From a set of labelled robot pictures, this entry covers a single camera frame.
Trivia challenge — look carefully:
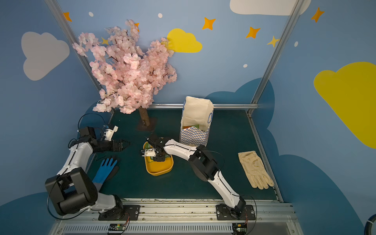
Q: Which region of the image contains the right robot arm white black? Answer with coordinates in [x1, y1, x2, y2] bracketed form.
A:
[141, 134, 246, 219]

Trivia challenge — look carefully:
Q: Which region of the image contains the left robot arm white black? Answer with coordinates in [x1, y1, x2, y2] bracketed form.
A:
[45, 124, 130, 221]

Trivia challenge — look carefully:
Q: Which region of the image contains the yellow plastic tray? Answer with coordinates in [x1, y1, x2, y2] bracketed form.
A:
[144, 155, 174, 176]

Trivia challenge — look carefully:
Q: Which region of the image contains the blue grey work glove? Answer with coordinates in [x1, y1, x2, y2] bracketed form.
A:
[92, 158, 118, 192]

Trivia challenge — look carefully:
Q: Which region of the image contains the pink cherry blossom tree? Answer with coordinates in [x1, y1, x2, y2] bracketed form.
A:
[72, 20, 177, 125]

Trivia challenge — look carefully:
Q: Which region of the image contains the left circuit board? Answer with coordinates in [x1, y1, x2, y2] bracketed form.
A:
[108, 224, 125, 233]

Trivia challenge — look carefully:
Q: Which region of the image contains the circuit board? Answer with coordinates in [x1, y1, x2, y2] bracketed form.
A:
[232, 223, 248, 235]
[108, 224, 125, 233]

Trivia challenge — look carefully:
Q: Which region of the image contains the back horizontal aluminium bar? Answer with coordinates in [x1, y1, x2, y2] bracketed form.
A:
[149, 103, 259, 110]

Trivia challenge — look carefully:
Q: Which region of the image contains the beige fabric glove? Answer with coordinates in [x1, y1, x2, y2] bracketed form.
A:
[238, 151, 275, 190]

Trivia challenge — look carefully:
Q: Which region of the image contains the right circuit board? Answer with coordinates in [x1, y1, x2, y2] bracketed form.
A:
[232, 223, 248, 235]

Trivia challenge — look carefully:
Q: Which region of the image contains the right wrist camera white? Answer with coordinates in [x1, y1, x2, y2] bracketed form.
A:
[141, 148, 156, 157]

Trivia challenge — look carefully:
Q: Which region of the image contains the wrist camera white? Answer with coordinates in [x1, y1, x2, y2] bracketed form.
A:
[104, 124, 118, 141]
[141, 148, 156, 157]

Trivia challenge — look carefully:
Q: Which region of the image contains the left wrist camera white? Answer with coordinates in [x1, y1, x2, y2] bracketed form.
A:
[104, 124, 118, 141]

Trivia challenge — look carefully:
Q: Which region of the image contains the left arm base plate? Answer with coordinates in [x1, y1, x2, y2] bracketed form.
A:
[99, 205, 141, 221]

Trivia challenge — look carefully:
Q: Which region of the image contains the aluminium front rail frame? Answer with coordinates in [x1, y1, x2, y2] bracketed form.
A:
[50, 198, 303, 235]

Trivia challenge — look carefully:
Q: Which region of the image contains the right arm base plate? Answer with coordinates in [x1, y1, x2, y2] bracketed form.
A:
[215, 204, 256, 220]

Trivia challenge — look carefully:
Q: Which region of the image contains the left slanted aluminium post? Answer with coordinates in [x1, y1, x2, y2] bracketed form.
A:
[45, 0, 102, 92]

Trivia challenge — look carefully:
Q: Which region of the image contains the slanted aluminium post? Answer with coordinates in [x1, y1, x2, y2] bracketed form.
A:
[45, 0, 102, 92]
[247, 0, 305, 118]

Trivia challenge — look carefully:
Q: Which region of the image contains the right slanted aluminium post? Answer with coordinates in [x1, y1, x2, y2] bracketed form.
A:
[247, 0, 305, 118]

